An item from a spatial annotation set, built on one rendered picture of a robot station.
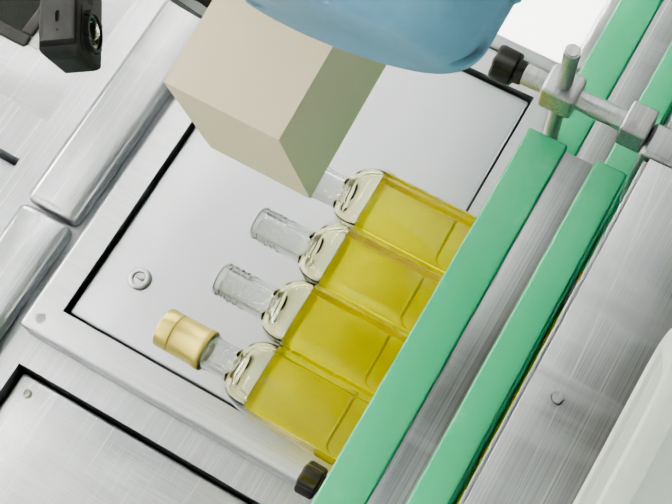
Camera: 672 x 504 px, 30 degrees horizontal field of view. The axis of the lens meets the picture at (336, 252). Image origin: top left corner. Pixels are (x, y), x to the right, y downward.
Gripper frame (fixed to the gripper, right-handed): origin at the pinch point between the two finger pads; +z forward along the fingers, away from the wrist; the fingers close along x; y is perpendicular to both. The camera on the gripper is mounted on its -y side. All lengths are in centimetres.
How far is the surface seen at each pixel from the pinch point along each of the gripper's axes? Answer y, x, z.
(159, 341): -20.3, 27.6, -5.2
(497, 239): -2.1, 17.6, 15.8
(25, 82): -4, 48, -39
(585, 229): 1.6, 18.2, 20.8
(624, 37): 21.2, 31.0, 15.3
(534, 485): -16.3, 13.5, 26.1
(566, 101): 9.1, 16.9, 15.3
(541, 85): 9.6, 17.6, 13.1
